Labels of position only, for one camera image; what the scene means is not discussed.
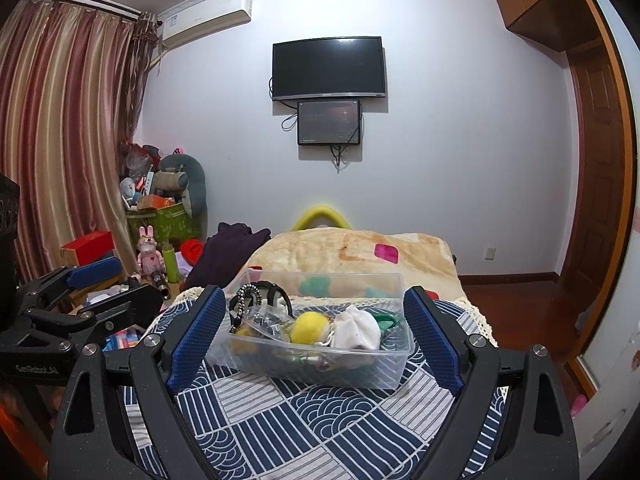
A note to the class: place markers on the curtain rod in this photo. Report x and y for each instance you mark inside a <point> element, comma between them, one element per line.
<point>90,2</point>

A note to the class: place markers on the pink rabbit toy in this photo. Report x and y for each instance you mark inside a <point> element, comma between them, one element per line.
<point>150,255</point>

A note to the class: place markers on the beige fleece blanket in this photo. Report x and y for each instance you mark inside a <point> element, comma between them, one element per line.
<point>320,250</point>

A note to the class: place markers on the white wall outlet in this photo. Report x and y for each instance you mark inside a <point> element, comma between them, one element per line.
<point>490,253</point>

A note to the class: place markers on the green knitted glove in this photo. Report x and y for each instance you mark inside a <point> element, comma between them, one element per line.
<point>390,322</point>

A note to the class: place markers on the brown wooden door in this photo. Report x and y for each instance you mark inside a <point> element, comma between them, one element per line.
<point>597,185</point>

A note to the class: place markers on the red box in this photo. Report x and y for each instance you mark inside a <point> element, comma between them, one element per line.
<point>87,245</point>

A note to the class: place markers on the clear plastic storage box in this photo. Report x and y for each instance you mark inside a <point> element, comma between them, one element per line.
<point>310,372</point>

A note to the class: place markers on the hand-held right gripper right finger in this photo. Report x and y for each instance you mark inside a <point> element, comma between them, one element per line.
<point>432,340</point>

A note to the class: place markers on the blue wave patterned blanket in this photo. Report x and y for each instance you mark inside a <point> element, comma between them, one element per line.
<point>320,430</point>

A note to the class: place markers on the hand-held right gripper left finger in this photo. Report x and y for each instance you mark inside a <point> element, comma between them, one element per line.
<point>197,340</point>

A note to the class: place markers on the green storage box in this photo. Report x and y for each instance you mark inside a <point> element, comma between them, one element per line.
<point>167,225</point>

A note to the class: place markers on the small black wall monitor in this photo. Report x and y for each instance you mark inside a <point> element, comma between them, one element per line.
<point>329,122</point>

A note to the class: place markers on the large black wall television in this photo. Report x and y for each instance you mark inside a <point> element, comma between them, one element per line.
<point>327,67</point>

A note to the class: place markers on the clear plastic bag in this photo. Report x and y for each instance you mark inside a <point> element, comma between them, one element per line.
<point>272,327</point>

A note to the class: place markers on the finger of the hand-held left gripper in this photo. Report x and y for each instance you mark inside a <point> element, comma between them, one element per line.
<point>95,272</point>
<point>135,302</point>

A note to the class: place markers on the striped curtain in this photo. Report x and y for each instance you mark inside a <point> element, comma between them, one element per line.
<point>65,125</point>

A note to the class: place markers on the grey plush toy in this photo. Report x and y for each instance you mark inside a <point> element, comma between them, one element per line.
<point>195,180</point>

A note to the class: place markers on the white air conditioner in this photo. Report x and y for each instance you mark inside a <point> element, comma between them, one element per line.
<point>207,15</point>

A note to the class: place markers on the red plastic bag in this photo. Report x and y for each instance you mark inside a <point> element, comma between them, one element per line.
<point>140,157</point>

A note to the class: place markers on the yellow padded bed rail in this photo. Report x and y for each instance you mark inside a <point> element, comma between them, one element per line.
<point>320,215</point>

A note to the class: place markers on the red cloth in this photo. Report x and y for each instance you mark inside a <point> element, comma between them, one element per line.
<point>192,250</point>

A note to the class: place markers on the yellow felt ball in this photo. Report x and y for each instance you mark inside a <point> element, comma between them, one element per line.
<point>308,329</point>

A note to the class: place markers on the green bottle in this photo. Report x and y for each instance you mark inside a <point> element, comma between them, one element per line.
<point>170,262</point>

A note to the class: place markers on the dark purple clothing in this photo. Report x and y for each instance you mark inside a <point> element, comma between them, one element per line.
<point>230,250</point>

